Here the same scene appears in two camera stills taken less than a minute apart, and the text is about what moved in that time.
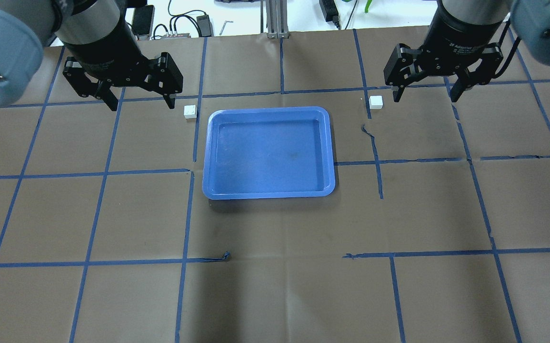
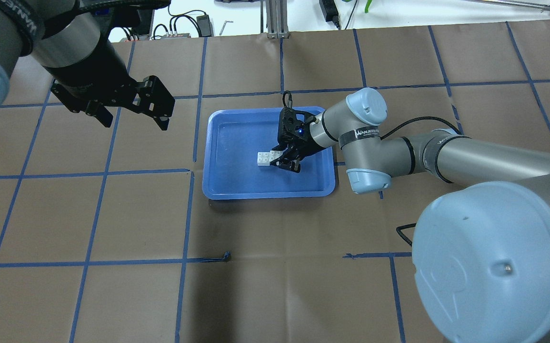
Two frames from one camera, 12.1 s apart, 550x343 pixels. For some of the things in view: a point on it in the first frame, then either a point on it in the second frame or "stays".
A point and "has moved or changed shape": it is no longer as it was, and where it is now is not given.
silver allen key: (225, 21) stays
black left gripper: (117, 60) → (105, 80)
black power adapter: (204, 24) stays
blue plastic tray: (273, 153) stays
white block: (190, 111) → (263, 158)
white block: (375, 102) has moved or changed shape
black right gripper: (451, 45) → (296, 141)
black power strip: (330, 12) stays
